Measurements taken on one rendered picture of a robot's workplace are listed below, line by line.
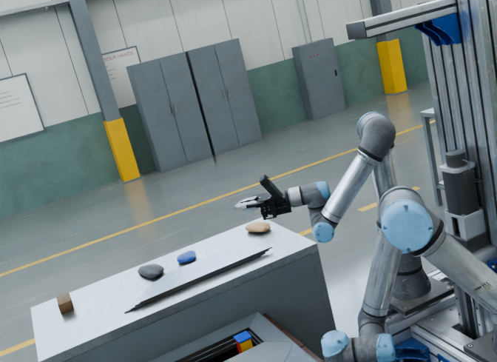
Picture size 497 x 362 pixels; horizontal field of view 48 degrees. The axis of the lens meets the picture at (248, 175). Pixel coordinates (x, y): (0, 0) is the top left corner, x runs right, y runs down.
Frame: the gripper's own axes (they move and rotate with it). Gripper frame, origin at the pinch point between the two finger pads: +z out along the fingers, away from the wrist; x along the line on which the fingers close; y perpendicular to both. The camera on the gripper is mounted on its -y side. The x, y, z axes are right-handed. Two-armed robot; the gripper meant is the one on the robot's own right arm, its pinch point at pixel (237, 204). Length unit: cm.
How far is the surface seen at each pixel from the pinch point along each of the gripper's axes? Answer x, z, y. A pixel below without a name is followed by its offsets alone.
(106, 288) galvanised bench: 36, 79, 46
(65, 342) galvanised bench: -10, 83, 40
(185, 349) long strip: -5, 38, 59
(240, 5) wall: 917, 31, 18
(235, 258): 34, 13, 43
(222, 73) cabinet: 808, 86, 115
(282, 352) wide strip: -20, -4, 57
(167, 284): 21, 44, 41
